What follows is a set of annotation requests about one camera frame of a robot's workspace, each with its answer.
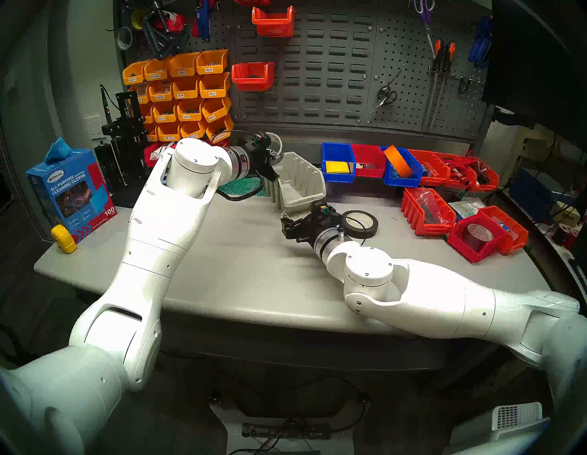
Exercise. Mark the grey plastic storage bin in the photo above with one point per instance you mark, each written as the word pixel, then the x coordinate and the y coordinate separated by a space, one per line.
pixel 302 183

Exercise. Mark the black scissors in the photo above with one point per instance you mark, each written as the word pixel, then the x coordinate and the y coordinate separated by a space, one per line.
pixel 379 104

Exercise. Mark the orange screw bin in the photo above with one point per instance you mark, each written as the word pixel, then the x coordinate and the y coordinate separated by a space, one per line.
pixel 141 94
pixel 157 69
pixel 134 74
pixel 146 113
pixel 160 90
pixel 151 134

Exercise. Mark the orange bin labelled M3-4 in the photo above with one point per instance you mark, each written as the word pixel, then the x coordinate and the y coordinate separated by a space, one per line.
pixel 214 85

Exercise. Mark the black base pad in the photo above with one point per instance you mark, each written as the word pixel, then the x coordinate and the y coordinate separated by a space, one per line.
pixel 126 197

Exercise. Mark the yellow pad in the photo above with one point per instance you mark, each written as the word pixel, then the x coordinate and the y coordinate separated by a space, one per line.
pixel 338 167

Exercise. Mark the black chair base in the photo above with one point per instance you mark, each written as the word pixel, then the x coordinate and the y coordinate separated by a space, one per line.
pixel 18 348

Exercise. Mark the black power strip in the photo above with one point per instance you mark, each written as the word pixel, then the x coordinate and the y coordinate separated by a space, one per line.
pixel 284 431

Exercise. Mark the blue cleaning cloth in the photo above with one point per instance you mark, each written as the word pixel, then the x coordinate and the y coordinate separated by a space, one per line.
pixel 57 150

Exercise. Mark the blue storage bin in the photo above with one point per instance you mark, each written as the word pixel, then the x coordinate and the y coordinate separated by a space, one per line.
pixel 394 180
pixel 337 153

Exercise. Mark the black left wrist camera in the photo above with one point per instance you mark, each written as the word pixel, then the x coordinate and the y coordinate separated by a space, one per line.
pixel 261 140

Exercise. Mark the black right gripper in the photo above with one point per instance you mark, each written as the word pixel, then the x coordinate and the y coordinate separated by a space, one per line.
pixel 314 228

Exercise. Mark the yellow tape roll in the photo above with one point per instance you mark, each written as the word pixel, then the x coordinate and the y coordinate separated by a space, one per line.
pixel 133 19

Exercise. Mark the orange bin labelled M3X6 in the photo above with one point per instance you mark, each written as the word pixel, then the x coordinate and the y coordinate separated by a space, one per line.
pixel 212 62

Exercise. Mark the grey tape roll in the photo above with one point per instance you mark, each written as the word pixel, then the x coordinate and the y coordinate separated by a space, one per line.
pixel 117 39

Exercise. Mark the black soldering pen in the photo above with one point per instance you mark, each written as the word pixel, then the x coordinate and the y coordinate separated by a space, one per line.
pixel 104 98

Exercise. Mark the black metal stand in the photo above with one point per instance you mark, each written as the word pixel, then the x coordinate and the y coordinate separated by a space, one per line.
pixel 126 126

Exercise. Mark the grey pegboard panel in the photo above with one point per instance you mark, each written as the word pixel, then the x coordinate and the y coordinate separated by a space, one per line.
pixel 412 46
pixel 224 32

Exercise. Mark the white light switch plate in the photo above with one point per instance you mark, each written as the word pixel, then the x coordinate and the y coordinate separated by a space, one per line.
pixel 95 127

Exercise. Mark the purple scissors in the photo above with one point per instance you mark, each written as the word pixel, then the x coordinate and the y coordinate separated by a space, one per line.
pixel 427 27

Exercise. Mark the orange bin labelled M2.5-6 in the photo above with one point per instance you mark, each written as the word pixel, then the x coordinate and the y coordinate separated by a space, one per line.
pixel 168 132

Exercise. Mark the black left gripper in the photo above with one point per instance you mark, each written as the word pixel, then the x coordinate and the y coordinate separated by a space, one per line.
pixel 259 163

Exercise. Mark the white green packet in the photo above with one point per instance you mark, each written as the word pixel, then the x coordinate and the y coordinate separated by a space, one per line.
pixel 465 208

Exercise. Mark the black cylindrical tools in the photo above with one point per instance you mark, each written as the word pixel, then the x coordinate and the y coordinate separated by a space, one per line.
pixel 106 167

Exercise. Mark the yellow tape measure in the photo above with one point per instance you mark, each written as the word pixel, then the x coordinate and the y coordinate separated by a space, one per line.
pixel 64 238

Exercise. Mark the black hook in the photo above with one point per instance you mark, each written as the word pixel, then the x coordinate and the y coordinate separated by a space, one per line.
pixel 464 86

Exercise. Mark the clear plastic parts bag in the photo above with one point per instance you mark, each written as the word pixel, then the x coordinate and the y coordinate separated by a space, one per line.
pixel 158 149

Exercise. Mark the red white tool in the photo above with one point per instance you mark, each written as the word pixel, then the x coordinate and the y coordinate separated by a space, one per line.
pixel 173 20

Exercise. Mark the blue crate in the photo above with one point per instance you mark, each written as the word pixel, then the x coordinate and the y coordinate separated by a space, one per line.
pixel 532 192

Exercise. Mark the grey louvred wall panel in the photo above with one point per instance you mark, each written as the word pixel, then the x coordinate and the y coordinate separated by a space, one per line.
pixel 321 69

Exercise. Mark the orange bin labelled HEX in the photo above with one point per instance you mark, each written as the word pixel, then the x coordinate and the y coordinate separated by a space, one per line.
pixel 220 126

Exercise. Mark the red spool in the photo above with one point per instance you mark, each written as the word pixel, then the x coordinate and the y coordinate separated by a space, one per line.
pixel 567 235

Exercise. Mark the orange bin labelled M4-6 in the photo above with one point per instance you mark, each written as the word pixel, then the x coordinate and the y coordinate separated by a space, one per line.
pixel 185 87

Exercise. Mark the black tape roll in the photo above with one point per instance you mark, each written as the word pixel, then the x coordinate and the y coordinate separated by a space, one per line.
pixel 372 224

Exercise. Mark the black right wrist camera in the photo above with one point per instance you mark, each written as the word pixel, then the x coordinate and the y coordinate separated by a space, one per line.
pixel 323 209

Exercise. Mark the red wall bin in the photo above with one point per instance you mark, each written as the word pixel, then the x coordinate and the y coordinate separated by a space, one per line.
pixel 252 83
pixel 274 26
pixel 252 2

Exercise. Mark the orange bin labelled M3-12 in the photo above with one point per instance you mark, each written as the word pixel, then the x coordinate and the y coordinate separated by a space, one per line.
pixel 164 112

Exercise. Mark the metal tool holder rail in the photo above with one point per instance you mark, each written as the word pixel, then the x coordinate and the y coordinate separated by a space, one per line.
pixel 474 80

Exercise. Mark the black monitor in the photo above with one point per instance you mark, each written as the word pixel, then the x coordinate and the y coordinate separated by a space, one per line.
pixel 541 55

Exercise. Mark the dark red storage bin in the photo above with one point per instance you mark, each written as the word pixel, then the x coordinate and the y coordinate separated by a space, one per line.
pixel 150 160
pixel 463 247

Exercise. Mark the clear 3M tape roll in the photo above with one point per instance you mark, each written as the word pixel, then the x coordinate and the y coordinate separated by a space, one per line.
pixel 278 137

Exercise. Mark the orange bin labelled M3-6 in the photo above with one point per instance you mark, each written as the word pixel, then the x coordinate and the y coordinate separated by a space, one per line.
pixel 215 109

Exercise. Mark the ribbed red storage bin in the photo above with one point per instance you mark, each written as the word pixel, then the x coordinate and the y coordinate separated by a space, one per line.
pixel 419 222

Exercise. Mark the blue cleaning cloths box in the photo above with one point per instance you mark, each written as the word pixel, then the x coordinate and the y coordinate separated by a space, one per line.
pixel 73 197

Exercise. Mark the orange tape roll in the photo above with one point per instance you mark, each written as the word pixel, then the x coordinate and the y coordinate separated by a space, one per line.
pixel 398 160

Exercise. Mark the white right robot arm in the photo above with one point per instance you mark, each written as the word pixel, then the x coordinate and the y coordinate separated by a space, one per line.
pixel 435 298

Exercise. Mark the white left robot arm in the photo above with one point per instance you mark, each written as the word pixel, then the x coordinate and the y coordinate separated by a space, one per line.
pixel 156 238

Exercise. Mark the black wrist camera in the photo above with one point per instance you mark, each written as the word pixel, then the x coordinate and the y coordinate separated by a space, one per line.
pixel 261 140
pixel 323 209

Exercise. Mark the orange bin labelled M3-8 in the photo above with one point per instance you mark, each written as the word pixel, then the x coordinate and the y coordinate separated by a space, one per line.
pixel 189 110

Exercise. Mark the blue spring clamp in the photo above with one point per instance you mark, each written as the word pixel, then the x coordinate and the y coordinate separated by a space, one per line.
pixel 478 48
pixel 485 26

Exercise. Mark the orange bin labelled M2.5-5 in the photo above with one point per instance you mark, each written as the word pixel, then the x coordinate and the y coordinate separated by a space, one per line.
pixel 193 129

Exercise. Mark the white vented appliance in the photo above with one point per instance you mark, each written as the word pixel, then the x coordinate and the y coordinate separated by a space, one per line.
pixel 513 422

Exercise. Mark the wooden frame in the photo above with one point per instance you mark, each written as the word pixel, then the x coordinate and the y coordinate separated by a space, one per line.
pixel 536 151

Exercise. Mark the black small box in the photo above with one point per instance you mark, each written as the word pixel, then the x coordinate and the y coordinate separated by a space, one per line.
pixel 451 189

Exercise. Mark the green cutting mat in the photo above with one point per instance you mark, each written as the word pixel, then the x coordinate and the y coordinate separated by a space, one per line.
pixel 245 189

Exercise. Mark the black bench clamp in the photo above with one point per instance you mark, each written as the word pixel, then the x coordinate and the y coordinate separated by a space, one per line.
pixel 160 39

